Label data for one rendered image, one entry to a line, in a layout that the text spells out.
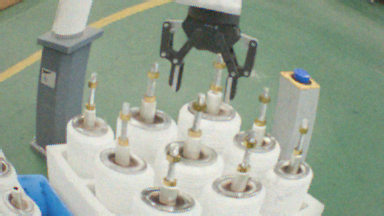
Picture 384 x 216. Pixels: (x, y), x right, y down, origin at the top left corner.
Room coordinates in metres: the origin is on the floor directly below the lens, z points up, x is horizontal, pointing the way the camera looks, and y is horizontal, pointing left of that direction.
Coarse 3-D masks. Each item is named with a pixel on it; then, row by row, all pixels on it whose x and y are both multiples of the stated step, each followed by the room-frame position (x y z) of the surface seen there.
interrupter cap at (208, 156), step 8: (168, 144) 1.07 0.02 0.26; (184, 144) 1.09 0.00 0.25; (200, 152) 1.07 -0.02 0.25; (208, 152) 1.07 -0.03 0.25; (216, 152) 1.07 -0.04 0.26; (184, 160) 1.03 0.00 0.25; (192, 160) 1.04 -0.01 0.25; (200, 160) 1.04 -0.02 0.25; (208, 160) 1.05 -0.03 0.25; (216, 160) 1.05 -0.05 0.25
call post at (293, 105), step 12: (288, 84) 1.28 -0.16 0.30; (288, 96) 1.28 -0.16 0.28; (300, 96) 1.25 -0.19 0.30; (312, 96) 1.28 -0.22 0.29; (276, 108) 1.30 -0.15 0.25; (288, 108) 1.27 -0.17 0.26; (300, 108) 1.25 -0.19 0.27; (312, 108) 1.28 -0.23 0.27; (276, 120) 1.30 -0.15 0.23; (288, 120) 1.27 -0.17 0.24; (300, 120) 1.26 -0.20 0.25; (312, 120) 1.29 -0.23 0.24; (276, 132) 1.29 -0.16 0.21; (288, 132) 1.26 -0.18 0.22; (288, 144) 1.25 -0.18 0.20; (288, 156) 1.25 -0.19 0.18
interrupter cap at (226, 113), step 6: (192, 102) 1.24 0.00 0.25; (204, 102) 1.25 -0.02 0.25; (222, 108) 1.24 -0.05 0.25; (228, 108) 1.24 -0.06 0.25; (204, 114) 1.20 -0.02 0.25; (210, 114) 1.21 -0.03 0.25; (216, 114) 1.22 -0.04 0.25; (222, 114) 1.22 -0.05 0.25; (228, 114) 1.22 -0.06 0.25; (234, 114) 1.22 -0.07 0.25; (210, 120) 1.19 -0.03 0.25; (216, 120) 1.19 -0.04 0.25; (222, 120) 1.19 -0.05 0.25; (228, 120) 1.20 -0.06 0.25
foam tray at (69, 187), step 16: (64, 144) 1.13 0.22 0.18; (48, 160) 1.09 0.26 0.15; (64, 160) 1.06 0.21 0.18; (48, 176) 1.09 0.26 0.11; (64, 176) 1.02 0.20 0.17; (64, 192) 1.02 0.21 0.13; (80, 192) 0.96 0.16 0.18; (80, 208) 0.97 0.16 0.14; (96, 208) 0.92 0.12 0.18; (304, 208) 1.04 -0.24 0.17; (320, 208) 1.02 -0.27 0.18
